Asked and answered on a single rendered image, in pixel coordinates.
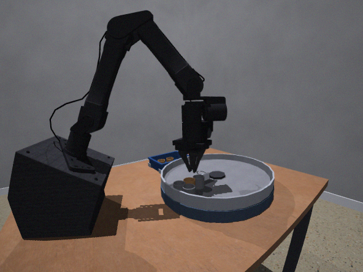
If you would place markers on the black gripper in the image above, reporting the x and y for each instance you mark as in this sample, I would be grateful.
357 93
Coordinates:
191 143

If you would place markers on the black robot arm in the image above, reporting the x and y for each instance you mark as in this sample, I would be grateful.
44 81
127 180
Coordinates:
119 39

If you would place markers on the blue open crate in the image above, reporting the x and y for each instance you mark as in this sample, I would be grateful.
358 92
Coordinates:
153 160

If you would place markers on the grey round turntable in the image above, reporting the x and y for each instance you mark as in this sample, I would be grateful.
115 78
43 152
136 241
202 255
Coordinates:
235 188

